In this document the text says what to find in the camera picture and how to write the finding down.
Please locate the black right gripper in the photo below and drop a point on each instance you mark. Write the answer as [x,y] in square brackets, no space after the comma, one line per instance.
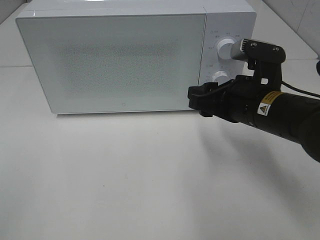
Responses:
[242,100]

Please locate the white microwave door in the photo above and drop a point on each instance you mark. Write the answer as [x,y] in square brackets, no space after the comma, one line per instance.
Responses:
[105,64]

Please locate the white timer knob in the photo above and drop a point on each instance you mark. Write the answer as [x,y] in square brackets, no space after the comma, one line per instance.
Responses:
[220,77]

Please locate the white microwave oven body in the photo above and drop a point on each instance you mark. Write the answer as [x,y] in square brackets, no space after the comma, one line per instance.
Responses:
[223,18]

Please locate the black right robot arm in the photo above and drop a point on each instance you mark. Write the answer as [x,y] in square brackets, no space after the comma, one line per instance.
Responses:
[301,120]

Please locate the upper white control knob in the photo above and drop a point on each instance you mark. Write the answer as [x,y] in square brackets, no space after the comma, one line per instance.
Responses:
[224,47]

